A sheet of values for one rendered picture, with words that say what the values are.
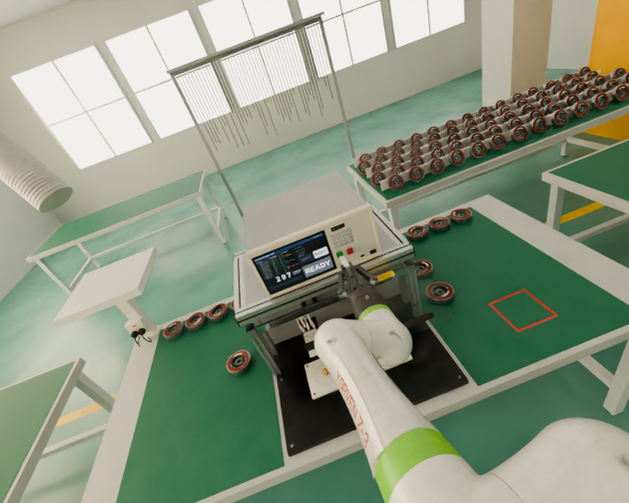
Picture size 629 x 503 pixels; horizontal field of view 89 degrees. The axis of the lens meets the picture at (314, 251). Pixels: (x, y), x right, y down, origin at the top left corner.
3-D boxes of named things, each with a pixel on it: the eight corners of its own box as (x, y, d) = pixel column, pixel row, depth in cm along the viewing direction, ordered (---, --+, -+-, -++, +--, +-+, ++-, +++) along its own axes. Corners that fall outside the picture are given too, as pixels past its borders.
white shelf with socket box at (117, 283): (194, 355, 156) (137, 287, 131) (122, 383, 155) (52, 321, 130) (199, 308, 186) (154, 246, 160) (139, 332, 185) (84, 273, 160)
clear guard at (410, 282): (454, 317, 97) (453, 304, 94) (381, 347, 97) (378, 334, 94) (405, 260, 125) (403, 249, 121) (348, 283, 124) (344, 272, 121)
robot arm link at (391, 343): (410, 375, 76) (428, 341, 71) (362, 377, 73) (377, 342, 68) (386, 333, 88) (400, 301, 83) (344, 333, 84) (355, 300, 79)
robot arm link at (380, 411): (437, 486, 48) (456, 423, 45) (367, 498, 44) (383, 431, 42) (348, 350, 81) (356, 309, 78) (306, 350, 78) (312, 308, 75)
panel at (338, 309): (405, 291, 144) (395, 238, 128) (270, 346, 143) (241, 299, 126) (404, 289, 145) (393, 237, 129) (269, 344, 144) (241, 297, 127)
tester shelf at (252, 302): (415, 256, 115) (413, 247, 113) (240, 326, 114) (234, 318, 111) (370, 209, 152) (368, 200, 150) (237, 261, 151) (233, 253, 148)
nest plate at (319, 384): (351, 384, 116) (350, 382, 116) (313, 399, 116) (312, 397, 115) (339, 352, 129) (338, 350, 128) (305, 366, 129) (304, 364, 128)
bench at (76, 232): (229, 244, 405) (200, 191, 364) (72, 305, 401) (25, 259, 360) (229, 215, 481) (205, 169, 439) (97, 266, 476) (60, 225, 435)
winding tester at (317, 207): (382, 253, 115) (370, 205, 104) (269, 299, 114) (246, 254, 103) (348, 211, 147) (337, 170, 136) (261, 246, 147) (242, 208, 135)
